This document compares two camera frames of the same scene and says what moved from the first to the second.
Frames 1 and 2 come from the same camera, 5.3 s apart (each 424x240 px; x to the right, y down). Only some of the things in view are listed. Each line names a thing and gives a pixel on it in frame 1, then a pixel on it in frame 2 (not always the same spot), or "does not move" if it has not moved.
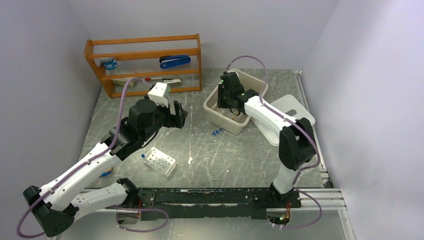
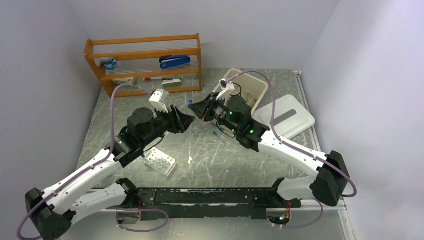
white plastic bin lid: x=288 y=105 does not move
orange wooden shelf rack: x=137 y=65 does not move
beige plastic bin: x=249 y=81 does not move
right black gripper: x=220 y=102 -> x=204 y=108
